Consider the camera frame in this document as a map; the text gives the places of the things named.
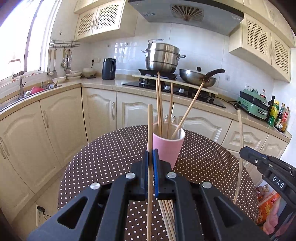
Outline window with white frame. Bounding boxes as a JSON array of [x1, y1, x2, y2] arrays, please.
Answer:
[[1, 0, 61, 80]]

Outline orange snack bag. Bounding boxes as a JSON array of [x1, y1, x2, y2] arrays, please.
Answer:
[[256, 184, 280, 225]]

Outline dark soy sauce bottle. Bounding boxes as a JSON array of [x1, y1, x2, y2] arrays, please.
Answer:
[[265, 95, 275, 122]]

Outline stainless steel steamer pot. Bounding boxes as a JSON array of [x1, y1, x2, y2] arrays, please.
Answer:
[[142, 39, 186, 73]]

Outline pink basin in sink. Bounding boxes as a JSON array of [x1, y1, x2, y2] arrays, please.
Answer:
[[31, 86, 44, 95]]

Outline wooden chopstick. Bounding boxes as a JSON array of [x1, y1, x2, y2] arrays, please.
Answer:
[[171, 82, 204, 140], [156, 79, 162, 137], [233, 109, 244, 205], [158, 71, 164, 138], [147, 104, 153, 241], [166, 82, 174, 139]]

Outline hanging spatula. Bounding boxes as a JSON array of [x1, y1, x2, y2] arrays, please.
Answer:
[[52, 49, 57, 78]]

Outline white bowl on counter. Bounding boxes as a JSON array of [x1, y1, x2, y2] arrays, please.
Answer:
[[82, 68, 96, 78]]

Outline steel wok black handle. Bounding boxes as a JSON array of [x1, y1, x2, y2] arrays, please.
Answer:
[[179, 67, 225, 88]]

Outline black gas stove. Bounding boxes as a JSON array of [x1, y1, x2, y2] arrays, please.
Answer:
[[123, 69, 226, 108]]

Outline green countertop appliance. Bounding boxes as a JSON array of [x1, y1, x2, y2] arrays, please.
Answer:
[[237, 89, 269, 120]]

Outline red label sauce bottle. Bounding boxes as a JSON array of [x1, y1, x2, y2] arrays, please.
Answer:
[[281, 107, 290, 133]]

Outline chrome sink faucet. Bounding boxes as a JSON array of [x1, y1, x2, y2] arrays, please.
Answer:
[[18, 71, 26, 99]]

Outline yellow green oil bottle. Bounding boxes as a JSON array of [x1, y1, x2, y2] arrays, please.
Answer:
[[267, 100, 280, 126]]

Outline black electric kettle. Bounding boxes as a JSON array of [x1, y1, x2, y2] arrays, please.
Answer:
[[102, 58, 116, 80]]

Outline person's right hand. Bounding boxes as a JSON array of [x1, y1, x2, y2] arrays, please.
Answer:
[[263, 197, 281, 235]]

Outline wall power strip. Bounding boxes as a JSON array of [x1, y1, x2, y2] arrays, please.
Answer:
[[36, 205, 45, 227]]

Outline wall utensil rail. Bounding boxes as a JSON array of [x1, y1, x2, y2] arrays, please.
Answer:
[[49, 40, 80, 49]]

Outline grey range hood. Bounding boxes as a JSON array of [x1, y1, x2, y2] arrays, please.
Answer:
[[129, 0, 244, 36]]

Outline right upper cream cabinet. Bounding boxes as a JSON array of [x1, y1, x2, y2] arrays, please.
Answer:
[[229, 14, 292, 83]]

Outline chopstick on table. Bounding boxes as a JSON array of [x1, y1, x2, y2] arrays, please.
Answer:
[[159, 200, 175, 241], [158, 199, 172, 241], [165, 200, 176, 232], [168, 200, 174, 216]]

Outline pink cylindrical utensil holder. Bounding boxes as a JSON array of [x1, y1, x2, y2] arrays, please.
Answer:
[[152, 123, 186, 169]]

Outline brown polka dot tablecloth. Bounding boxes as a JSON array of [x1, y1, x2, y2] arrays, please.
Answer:
[[57, 125, 259, 240]]

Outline cream lower kitchen cabinets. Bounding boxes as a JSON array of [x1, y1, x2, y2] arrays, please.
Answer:
[[0, 86, 290, 218]]

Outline wooden chopstick in holder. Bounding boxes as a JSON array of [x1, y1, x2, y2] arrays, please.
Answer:
[[158, 71, 164, 138], [171, 82, 204, 140], [156, 79, 162, 137], [166, 82, 174, 139]]

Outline hanging ladle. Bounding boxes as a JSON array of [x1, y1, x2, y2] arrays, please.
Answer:
[[47, 48, 53, 76]]

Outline upper cream wall cabinet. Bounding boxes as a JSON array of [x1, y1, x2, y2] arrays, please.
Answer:
[[74, 1, 138, 42]]

